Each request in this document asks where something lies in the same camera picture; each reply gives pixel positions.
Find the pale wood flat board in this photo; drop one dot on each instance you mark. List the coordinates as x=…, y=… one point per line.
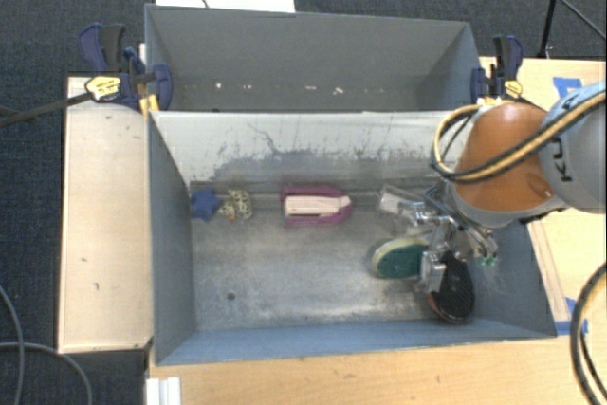
x=106, y=227

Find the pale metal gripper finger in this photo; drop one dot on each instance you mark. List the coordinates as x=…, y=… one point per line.
x=430, y=271
x=396, y=200

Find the purple and white stapler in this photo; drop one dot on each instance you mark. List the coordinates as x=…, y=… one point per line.
x=314, y=205

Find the blue star-shaped toy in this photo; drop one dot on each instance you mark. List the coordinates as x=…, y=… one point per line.
x=204, y=205

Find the yellow spotted toy animal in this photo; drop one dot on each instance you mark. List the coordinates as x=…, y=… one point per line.
x=238, y=205

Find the grey metal bin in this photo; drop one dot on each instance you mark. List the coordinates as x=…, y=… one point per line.
x=294, y=261

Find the black and red oval thing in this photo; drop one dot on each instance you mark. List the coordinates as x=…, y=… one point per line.
x=456, y=294

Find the green and yellow sponge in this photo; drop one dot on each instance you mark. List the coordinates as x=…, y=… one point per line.
x=397, y=260

